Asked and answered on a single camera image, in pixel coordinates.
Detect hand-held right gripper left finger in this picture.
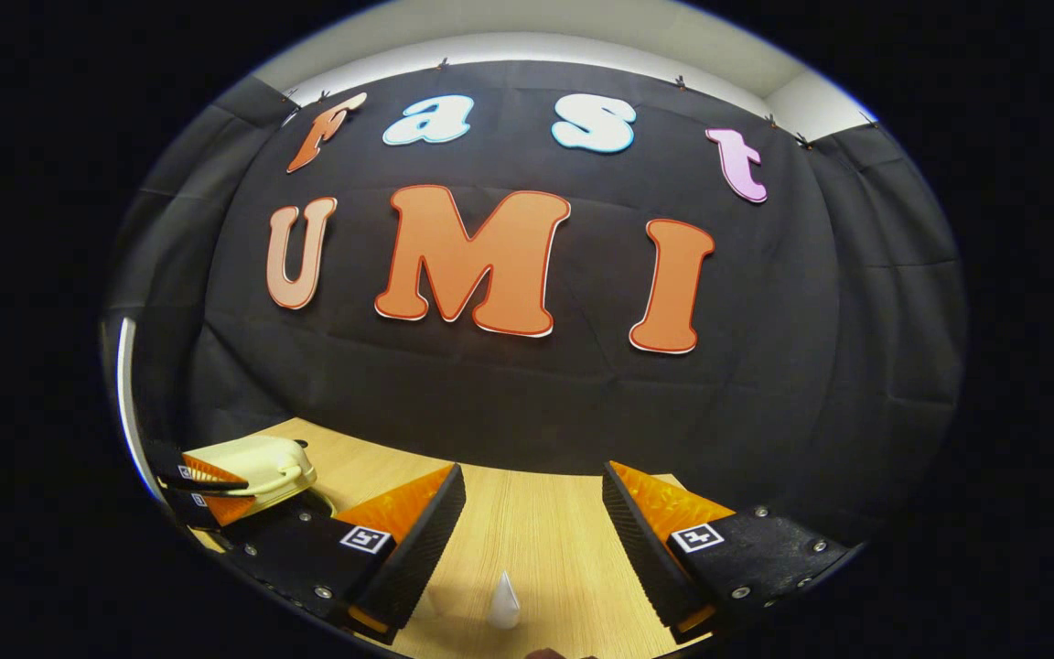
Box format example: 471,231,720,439
216,462,468,642

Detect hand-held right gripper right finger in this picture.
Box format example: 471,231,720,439
602,460,857,642

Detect pale yellow suitcase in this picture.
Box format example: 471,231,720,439
181,435,319,513

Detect white squeeze tube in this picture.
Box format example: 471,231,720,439
488,570,522,630

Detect black backdrop cloth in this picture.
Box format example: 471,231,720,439
102,59,967,550

